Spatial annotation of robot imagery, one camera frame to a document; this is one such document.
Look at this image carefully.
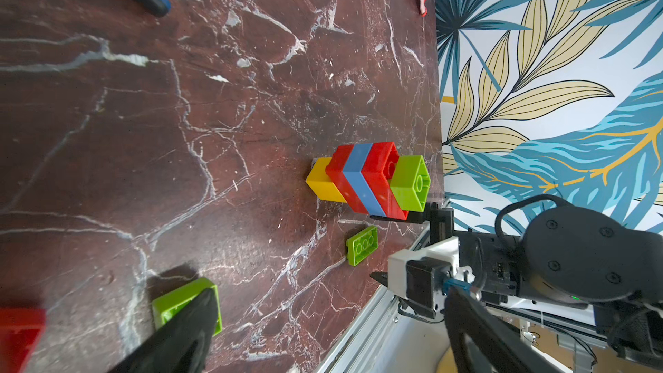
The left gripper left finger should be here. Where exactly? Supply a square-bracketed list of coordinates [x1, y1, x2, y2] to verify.
[111, 288, 218, 372]

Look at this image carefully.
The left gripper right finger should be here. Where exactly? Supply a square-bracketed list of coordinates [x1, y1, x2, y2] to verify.
[445, 287, 558, 372]

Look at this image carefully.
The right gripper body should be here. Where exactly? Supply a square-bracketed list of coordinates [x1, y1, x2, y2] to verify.
[371, 203, 519, 306]

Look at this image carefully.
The green square lego brick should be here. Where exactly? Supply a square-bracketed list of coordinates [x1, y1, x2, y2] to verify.
[151, 277, 219, 330]

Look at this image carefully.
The long green lego brick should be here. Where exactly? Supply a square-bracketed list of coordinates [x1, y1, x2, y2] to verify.
[346, 226, 379, 267]

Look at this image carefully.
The small green lego brick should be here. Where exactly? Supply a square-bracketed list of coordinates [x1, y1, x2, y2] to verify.
[390, 155, 431, 212]

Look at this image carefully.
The blue lego brick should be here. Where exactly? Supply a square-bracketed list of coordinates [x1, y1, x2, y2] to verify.
[343, 143, 386, 217]

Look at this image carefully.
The yellow lego brick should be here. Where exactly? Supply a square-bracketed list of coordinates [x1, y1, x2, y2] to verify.
[306, 157, 346, 203]

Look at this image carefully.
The small red lego brick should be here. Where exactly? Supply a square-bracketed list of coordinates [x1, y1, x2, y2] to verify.
[1, 308, 47, 373]

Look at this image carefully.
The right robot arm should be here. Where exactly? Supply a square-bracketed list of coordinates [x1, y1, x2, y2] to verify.
[373, 194, 662, 372]

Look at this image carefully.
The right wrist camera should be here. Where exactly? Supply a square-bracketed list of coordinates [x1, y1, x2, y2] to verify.
[371, 238, 480, 324]

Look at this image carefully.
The aluminium front rail frame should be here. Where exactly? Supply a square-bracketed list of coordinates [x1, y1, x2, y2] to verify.
[317, 230, 450, 372]

